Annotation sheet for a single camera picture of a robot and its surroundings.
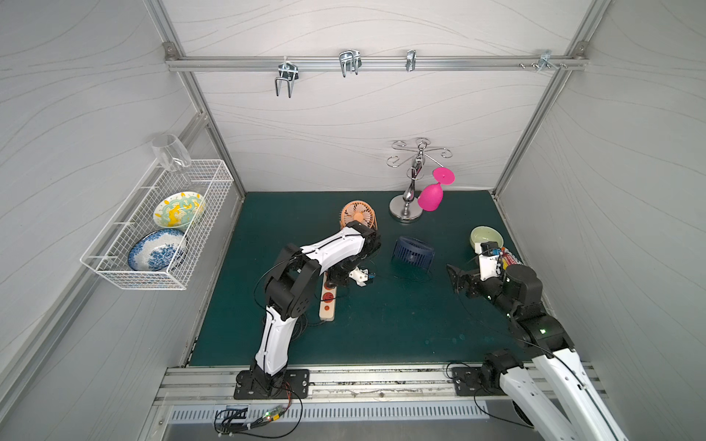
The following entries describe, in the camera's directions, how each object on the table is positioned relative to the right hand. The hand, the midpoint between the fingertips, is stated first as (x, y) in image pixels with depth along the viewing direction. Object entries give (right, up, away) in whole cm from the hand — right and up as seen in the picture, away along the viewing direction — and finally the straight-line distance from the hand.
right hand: (465, 261), depth 74 cm
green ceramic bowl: (+19, +6, +27) cm, 34 cm away
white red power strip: (-40, -15, +12) cm, 44 cm away
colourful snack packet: (+22, -2, +19) cm, 29 cm away
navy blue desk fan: (-11, 0, +14) cm, 18 cm away
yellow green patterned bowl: (-76, +14, -4) cm, 78 cm away
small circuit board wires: (-51, -39, -7) cm, 65 cm away
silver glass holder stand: (-9, +17, +38) cm, 42 cm away
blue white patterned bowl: (-76, +5, -11) cm, 77 cm away
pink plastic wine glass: (-4, +19, +22) cm, 30 cm away
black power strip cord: (-47, -21, +8) cm, 52 cm away
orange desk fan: (-29, +14, +28) cm, 42 cm away
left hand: (-39, -7, +14) cm, 42 cm away
